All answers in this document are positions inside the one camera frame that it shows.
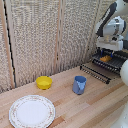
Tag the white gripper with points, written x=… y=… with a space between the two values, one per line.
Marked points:
x=110 y=43

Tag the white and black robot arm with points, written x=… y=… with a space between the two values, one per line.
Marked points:
x=111 y=23

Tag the black ribbed oven tray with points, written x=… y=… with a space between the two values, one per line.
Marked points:
x=113 y=63

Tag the black toaster oven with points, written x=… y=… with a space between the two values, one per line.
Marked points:
x=124 y=55

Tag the blue cup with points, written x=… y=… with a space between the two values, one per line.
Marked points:
x=79 y=85

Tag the yellow bowl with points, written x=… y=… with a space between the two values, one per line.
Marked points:
x=44 y=82

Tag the white floral rim plate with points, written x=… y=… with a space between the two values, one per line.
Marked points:
x=32 y=112

